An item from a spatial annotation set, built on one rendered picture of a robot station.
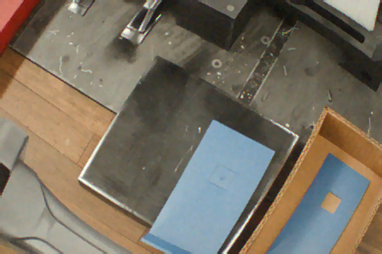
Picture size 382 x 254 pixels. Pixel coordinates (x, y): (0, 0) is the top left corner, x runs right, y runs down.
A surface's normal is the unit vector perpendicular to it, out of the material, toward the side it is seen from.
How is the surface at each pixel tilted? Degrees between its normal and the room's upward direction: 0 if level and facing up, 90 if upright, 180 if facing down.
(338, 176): 0
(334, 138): 90
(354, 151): 90
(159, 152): 0
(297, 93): 0
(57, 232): 13
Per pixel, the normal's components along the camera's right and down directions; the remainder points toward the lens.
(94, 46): 0.05, -0.36
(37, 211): 0.25, -0.25
